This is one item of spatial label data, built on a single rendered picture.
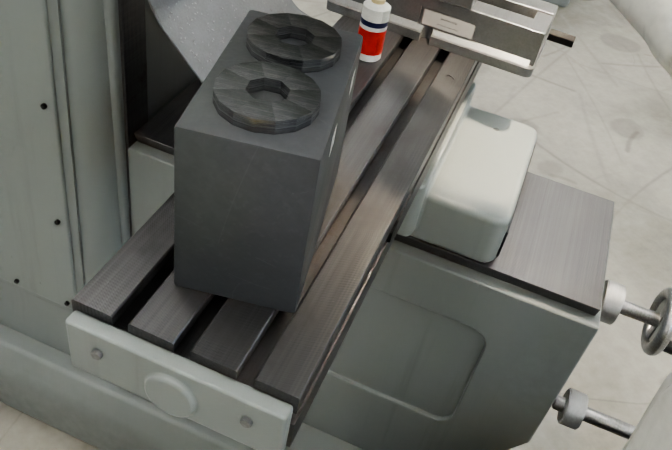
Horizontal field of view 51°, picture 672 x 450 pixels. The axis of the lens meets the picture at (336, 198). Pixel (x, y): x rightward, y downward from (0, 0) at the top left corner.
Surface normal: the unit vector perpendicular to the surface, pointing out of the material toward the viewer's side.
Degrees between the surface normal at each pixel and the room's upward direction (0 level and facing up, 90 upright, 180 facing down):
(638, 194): 0
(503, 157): 0
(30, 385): 63
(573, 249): 0
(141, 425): 68
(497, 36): 90
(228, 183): 90
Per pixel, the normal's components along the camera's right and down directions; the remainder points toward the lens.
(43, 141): -0.36, 0.55
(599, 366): 0.15, -0.75
